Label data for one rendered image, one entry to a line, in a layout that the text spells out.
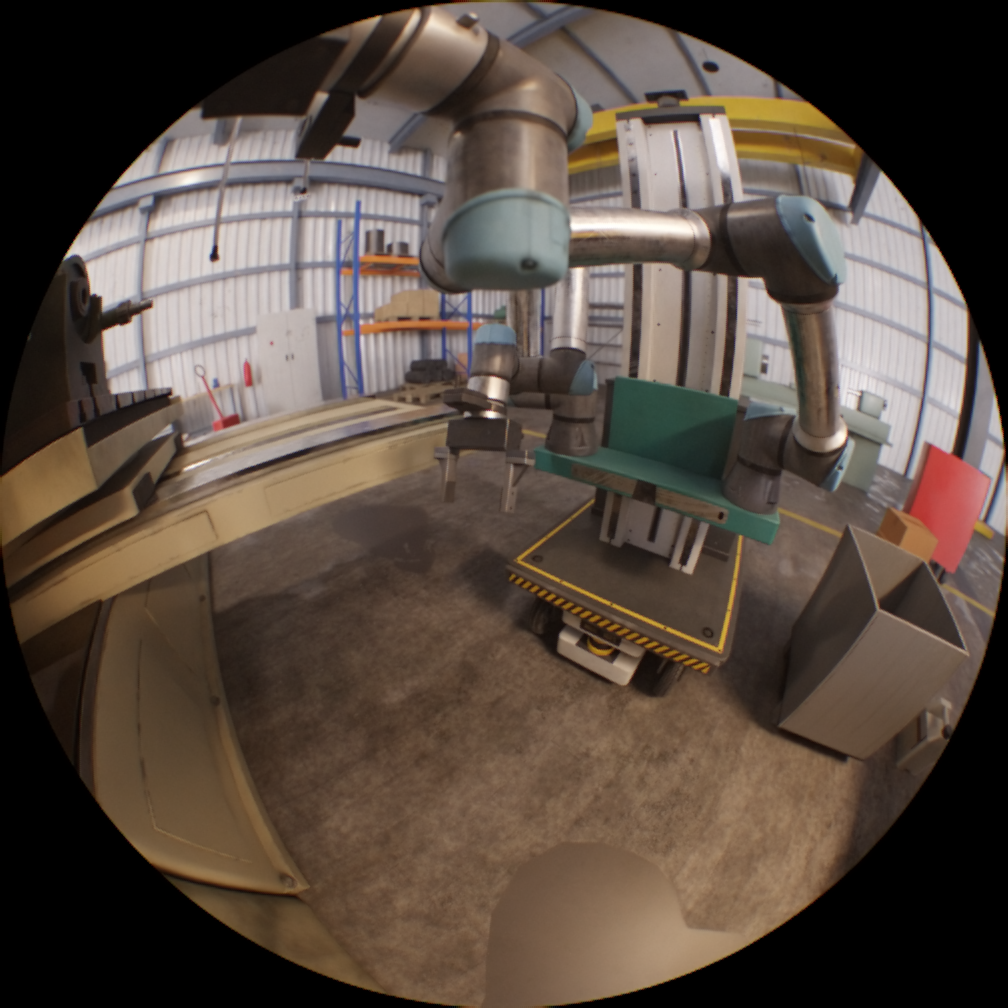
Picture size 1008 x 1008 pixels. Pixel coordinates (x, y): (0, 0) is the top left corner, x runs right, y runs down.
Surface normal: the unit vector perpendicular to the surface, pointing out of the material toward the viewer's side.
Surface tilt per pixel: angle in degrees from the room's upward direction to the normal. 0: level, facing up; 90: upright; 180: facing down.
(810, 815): 0
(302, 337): 90
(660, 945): 0
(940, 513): 90
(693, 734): 0
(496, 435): 67
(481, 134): 90
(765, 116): 90
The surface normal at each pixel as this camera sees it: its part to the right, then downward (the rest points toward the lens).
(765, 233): -0.90, 0.40
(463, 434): -0.53, -0.01
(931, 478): -0.89, 0.21
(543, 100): 0.48, 0.40
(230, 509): 0.72, 0.32
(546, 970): 0.00, -0.89
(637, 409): -0.64, 0.35
